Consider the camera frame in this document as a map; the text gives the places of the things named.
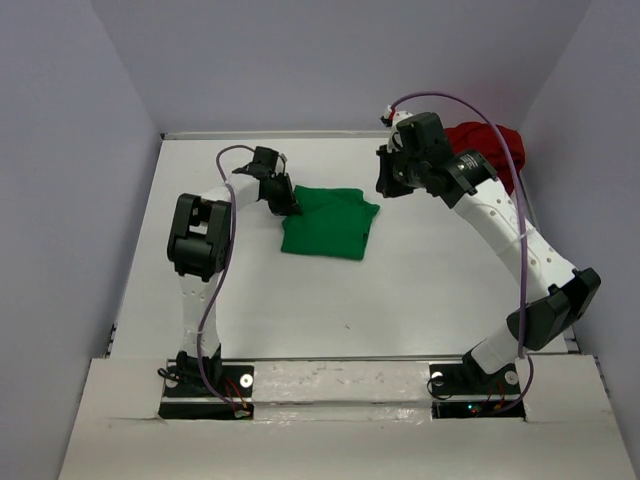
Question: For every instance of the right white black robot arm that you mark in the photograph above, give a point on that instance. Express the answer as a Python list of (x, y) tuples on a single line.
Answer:
[(557, 293)]

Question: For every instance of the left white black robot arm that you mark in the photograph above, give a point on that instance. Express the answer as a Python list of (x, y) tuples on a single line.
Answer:
[(200, 248)]

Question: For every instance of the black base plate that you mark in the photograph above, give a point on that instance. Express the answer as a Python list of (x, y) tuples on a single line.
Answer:
[(456, 397), (185, 398)]

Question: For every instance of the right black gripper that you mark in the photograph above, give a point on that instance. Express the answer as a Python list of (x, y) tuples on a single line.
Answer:
[(387, 184)]

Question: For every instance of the red t shirt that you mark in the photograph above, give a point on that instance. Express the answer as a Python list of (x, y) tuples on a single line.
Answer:
[(479, 136)]

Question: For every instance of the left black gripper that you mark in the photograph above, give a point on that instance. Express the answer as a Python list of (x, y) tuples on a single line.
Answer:
[(287, 206)]

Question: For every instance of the green t shirt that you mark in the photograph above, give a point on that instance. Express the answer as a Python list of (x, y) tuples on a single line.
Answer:
[(335, 223)]

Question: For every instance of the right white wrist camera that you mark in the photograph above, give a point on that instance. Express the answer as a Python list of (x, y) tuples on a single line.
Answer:
[(390, 119)]

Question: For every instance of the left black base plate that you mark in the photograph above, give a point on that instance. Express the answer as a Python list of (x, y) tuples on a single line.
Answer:
[(185, 398)]

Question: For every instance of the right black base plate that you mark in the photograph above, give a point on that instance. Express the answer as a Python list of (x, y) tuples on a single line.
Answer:
[(456, 397)]

